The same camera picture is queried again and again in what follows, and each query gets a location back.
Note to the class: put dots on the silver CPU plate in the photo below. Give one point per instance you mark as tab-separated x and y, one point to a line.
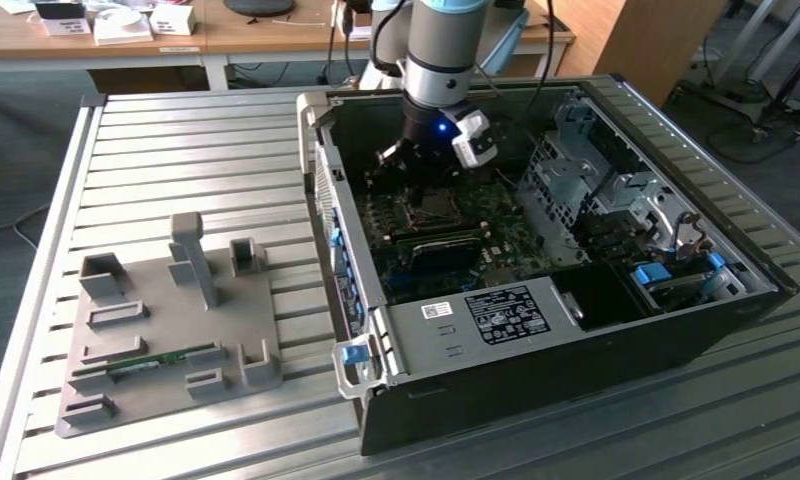
440	206

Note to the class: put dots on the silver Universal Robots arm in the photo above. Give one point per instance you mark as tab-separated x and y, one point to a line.
440	70

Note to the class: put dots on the CPU socket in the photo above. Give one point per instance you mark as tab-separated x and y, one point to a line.
465	212

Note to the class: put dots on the blue slot retainer clip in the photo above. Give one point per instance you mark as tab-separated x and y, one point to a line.
336	239

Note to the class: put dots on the green motherboard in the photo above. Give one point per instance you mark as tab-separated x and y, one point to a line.
513	235

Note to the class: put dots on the black graphics card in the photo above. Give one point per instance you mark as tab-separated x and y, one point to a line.
447	257

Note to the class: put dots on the metal drive cage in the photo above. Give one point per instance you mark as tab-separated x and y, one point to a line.
563	172

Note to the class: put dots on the wooden desk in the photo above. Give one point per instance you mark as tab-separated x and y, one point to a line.
13	42
273	37

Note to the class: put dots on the dark round object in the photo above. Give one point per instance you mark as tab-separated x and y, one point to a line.
260	6

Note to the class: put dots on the silver power supply unit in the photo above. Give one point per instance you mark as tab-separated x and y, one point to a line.
433	350

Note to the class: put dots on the wooden cabinet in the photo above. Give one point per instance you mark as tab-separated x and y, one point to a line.
654	45

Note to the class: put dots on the blue disk carrier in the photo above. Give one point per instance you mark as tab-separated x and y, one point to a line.
650	276

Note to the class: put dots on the white label box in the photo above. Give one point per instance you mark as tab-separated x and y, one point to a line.
66	26
172	22

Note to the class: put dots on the blue plastic latch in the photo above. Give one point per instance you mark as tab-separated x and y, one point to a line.
715	262

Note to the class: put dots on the metal disk bay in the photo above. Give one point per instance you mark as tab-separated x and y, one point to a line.
700	295

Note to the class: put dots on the grey parts rack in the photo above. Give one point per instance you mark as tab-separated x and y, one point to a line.
167	310

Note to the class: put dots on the black open PC case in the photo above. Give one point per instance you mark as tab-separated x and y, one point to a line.
540	400

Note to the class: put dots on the white round holder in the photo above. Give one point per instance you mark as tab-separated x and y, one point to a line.
122	30

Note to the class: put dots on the green RAM stick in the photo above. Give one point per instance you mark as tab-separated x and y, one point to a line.
169	358

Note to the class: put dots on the black device on box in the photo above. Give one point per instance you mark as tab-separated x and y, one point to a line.
60	10

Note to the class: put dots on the small grey wrist camera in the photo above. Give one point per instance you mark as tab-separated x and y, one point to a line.
389	154

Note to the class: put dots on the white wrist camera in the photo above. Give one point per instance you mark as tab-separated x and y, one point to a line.
473	140

